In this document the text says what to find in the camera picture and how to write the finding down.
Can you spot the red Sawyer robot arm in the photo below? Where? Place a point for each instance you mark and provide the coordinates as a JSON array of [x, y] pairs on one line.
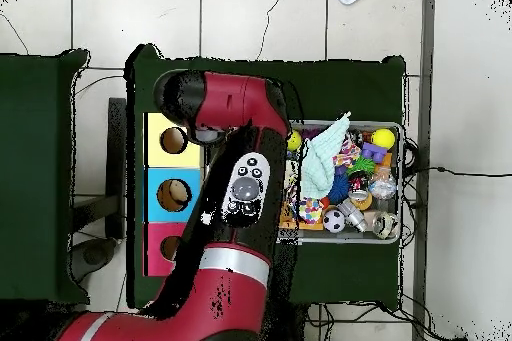
[[224, 277]]

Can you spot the wooden box with three holes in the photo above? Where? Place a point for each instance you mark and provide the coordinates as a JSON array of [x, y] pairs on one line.
[[188, 157]]

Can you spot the clear mesh bin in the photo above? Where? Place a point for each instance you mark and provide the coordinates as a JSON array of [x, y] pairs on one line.
[[340, 237]]

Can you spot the yellow ball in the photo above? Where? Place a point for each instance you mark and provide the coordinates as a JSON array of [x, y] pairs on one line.
[[382, 139], [294, 141]]

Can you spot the mint green knitted cloth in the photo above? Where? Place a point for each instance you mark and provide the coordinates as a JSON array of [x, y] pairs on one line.
[[320, 165]]

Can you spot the black and white soccer ball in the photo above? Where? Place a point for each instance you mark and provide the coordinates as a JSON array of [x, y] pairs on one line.
[[333, 221]]

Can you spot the silver plastic toy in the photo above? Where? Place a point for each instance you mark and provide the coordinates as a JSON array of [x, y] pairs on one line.
[[352, 215]]

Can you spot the dark green tablecloth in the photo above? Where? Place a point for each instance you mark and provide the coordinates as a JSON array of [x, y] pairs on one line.
[[340, 89]]

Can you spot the purple toy block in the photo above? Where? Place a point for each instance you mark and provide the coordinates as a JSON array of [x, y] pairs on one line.
[[374, 152]]

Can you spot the green covered side table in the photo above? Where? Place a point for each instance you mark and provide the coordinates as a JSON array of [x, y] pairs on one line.
[[32, 177]]

